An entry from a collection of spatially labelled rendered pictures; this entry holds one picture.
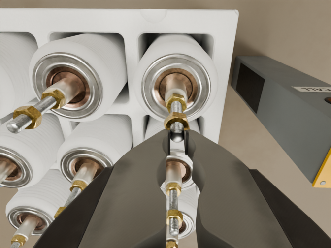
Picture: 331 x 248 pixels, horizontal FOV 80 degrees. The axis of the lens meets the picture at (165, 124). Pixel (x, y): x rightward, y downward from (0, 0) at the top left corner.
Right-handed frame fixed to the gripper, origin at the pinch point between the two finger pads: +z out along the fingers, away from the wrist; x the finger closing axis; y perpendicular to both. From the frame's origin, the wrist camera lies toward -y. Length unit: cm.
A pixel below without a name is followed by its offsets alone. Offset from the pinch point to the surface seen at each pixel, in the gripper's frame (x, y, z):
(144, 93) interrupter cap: -3.3, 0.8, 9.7
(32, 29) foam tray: -18.3, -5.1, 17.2
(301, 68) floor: 28.9, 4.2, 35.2
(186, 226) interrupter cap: 2.4, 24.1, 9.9
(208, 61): 3.4, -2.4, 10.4
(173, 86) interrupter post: -0.2, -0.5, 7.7
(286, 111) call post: 13.8, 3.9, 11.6
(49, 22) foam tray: -16.0, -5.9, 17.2
